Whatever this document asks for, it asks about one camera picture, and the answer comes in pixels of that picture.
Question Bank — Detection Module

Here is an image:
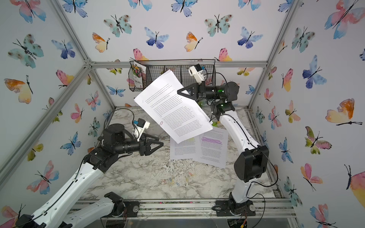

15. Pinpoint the seed packet in basket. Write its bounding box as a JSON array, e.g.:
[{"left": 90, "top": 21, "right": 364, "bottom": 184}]
[{"left": 132, "top": 61, "right": 146, "bottom": 89}]

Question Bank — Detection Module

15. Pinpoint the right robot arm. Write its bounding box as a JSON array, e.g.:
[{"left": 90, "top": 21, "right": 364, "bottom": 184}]
[{"left": 177, "top": 82, "right": 269, "bottom": 217}]

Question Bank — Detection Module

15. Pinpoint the plain text document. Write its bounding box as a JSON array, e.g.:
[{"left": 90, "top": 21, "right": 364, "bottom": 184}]
[{"left": 134, "top": 70, "right": 213, "bottom": 143}]

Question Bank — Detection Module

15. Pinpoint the purple highlighted document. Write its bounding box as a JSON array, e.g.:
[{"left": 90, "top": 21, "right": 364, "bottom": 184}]
[{"left": 194, "top": 127, "right": 229, "bottom": 169}]

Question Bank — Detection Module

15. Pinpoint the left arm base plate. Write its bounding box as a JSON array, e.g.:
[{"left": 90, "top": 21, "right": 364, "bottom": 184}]
[{"left": 102, "top": 200, "right": 140, "bottom": 219}]

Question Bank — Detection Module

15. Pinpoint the green toy trowel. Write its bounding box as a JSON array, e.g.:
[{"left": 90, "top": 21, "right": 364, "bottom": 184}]
[{"left": 212, "top": 121, "right": 220, "bottom": 127}]

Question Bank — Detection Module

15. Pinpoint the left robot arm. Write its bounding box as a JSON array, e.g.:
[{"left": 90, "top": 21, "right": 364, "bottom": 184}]
[{"left": 15, "top": 118, "right": 164, "bottom": 228}]

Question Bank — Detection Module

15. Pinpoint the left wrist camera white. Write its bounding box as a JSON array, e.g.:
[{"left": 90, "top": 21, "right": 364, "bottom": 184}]
[{"left": 133, "top": 118, "right": 150, "bottom": 141}]

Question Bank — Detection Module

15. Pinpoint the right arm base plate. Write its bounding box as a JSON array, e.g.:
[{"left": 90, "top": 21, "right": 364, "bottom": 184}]
[{"left": 212, "top": 199, "right": 256, "bottom": 217}]

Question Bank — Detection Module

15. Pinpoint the potted flower plant white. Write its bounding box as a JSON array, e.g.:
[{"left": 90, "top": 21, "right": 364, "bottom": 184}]
[{"left": 198, "top": 100, "right": 204, "bottom": 108}]

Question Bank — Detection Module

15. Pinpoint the black wire basket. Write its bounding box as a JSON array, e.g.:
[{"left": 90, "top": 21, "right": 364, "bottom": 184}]
[{"left": 128, "top": 59, "right": 216, "bottom": 92}]

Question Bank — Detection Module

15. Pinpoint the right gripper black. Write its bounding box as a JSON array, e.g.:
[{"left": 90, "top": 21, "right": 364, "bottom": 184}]
[{"left": 180, "top": 86, "right": 225, "bottom": 106}]

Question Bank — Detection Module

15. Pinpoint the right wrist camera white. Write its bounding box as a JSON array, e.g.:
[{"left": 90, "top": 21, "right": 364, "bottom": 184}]
[{"left": 189, "top": 64, "right": 205, "bottom": 85}]

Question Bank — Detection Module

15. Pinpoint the yellow highlighted document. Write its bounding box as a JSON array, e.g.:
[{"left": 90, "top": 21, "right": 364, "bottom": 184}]
[{"left": 170, "top": 136, "right": 201, "bottom": 160}]

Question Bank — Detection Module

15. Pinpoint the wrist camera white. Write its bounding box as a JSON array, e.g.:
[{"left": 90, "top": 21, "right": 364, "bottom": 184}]
[
  {"left": 189, "top": 64, "right": 205, "bottom": 85},
  {"left": 133, "top": 118, "right": 150, "bottom": 141}
]

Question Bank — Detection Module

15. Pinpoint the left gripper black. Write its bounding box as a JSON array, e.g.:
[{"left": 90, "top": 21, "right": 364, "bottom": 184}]
[{"left": 114, "top": 133, "right": 163, "bottom": 157}]

